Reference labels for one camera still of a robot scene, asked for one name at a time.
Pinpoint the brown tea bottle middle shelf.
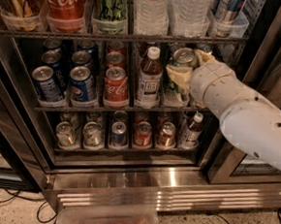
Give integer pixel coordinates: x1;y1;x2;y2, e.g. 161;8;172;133
137;46;164;103

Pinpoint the blue pepsi can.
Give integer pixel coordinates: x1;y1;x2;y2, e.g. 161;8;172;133
70;66;96;102
72;50;93;69
78;40;99;59

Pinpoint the clear plastic bin foreground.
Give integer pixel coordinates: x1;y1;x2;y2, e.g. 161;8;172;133
56;205;159;224

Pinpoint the top shelf water bottle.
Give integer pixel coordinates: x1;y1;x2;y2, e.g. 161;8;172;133
135;0;169;36

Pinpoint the rear gold soda can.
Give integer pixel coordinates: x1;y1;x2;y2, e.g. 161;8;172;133
196;44;212;54

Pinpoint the front left blue can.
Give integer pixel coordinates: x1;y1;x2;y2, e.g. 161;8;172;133
32;65;64;103

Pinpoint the rear red Coca-Cola can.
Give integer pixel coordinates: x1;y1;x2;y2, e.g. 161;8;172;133
108;41;126;55

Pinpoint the rear left blue can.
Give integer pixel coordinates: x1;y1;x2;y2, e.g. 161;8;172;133
43;38;63;53

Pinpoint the glass fridge door right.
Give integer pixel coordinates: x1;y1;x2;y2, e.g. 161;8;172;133
207;0;281;184

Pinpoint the middle red Coca-Cola can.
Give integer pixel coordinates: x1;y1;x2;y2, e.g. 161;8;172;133
106;51;125;68

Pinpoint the top shelf gold can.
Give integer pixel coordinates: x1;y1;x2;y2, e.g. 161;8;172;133
0;0;45;31

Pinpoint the middle blue Pepsi can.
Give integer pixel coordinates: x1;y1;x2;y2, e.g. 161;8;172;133
72;50;93;69

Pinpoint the bottom shelf red can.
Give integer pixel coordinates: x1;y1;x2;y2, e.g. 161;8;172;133
134;121;152;146

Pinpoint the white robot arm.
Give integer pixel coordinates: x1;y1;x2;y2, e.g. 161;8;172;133
166;50;281;171

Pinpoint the bottom shelf blue can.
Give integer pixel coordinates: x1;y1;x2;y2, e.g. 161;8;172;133
110;122;127;146

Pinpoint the top shelf green LaCroix can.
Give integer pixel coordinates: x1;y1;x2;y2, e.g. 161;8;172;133
93;0;128;34

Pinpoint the top shelf Coca-Cola can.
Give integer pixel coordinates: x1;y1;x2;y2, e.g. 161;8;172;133
47;0;86;33

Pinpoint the bottom shelf orange can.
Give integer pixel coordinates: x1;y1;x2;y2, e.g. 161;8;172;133
157;122;176;147

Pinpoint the bottom shelf tea bottle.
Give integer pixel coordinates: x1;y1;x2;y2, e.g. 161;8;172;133
179;112;203;149

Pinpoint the rear blue Pepsi can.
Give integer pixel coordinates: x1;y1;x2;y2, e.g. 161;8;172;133
78;40;99;59

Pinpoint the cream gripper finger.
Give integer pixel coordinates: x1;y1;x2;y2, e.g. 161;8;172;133
195;49;216;66
166;65;194;93

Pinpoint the front red Coca-Cola can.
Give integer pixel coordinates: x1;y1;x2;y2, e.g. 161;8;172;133
104;67;128;102

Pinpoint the red coca-cola can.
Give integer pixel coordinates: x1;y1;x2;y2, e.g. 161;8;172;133
108;41;126;55
104;67;128;102
106;51;125;68

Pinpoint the bottom shelf silver can left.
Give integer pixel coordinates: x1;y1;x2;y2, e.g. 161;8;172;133
55;121;77;147

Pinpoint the top shelf silver blue can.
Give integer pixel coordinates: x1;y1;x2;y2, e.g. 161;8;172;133
214;0;245;37

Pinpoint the middle left blue can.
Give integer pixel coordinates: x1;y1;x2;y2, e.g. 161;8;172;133
41;50;68;91

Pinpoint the stainless steel fridge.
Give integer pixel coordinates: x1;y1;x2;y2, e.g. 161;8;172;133
0;0;281;211

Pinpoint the front blue Pepsi can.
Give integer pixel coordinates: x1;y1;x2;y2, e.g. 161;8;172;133
70;66;96;102

